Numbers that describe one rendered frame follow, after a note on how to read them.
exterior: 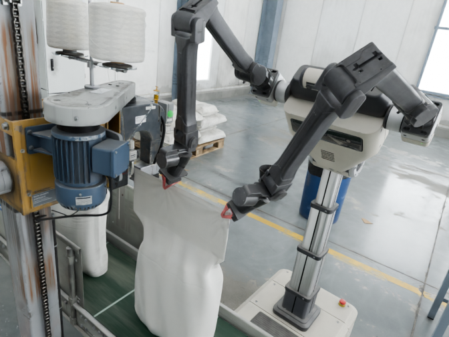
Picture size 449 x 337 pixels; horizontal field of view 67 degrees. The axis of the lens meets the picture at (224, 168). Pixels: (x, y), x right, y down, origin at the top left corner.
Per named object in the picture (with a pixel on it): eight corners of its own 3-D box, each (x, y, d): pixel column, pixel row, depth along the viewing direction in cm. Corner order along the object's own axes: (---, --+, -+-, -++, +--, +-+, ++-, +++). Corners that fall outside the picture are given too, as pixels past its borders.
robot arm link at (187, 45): (208, 17, 98) (183, 11, 104) (193, 19, 94) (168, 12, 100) (201, 148, 121) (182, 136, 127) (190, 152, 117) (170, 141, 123)
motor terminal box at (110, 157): (130, 174, 110) (130, 140, 105) (115, 187, 100) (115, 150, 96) (106, 169, 111) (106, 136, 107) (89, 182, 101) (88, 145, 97)
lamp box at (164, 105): (172, 122, 153) (174, 103, 150) (165, 124, 149) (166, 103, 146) (161, 118, 157) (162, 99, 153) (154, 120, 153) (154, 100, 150)
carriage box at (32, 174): (110, 188, 134) (109, 109, 122) (21, 218, 108) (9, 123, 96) (74, 168, 147) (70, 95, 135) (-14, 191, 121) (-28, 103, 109)
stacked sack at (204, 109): (220, 115, 494) (221, 105, 488) (201, 119, 460) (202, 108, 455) (186, 105, 528) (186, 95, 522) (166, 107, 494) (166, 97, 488)
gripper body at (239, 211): (224, 204, 110) (240, 195, 106) (241, 194, 118) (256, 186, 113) (234, 221, 110) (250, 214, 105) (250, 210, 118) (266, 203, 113)
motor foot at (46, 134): (79, 154, 109) (78, 128, 106) (43, 163, 100) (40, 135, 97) (63, 146, 114) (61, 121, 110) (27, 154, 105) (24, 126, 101)
